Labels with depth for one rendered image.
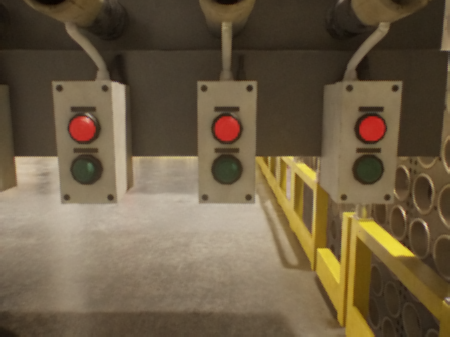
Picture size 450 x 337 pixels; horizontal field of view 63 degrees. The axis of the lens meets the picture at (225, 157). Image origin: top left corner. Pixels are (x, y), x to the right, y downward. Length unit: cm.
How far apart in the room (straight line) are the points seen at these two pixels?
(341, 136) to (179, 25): 28
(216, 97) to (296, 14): 20
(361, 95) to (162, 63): 27
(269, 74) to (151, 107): 17
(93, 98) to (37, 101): 14
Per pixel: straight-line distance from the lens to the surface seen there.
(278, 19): 58
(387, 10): 42
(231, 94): 44
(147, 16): 59
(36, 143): 60
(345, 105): 47
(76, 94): 48
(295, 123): 54
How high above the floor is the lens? 75
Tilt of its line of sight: 9 degrees down
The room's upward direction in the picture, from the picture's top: straight up
